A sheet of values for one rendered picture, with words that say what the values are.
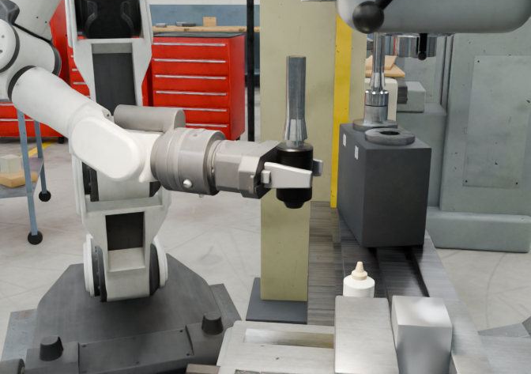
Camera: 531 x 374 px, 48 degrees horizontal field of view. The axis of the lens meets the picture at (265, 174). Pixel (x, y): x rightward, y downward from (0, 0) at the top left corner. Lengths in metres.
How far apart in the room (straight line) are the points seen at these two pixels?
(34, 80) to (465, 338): 0.66
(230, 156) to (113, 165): 0.16
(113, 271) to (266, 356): 0.83
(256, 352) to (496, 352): 0.26
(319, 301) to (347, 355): 0.33
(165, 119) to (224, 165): 0.12
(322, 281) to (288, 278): 1.72
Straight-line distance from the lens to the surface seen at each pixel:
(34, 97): 0.92
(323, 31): 2.43
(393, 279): 1.02
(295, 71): 0.74
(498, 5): 0.63
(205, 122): 5.39
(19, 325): 2.00
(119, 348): 1.44
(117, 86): 1.34
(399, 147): 1.08
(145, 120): 0.84
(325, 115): 2.47
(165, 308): 1.62
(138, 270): 1.48
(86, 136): 0.84
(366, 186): 1.08
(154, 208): 1.33
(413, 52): 0.70
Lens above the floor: 1.35
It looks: 17 degrees down
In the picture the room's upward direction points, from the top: straight up
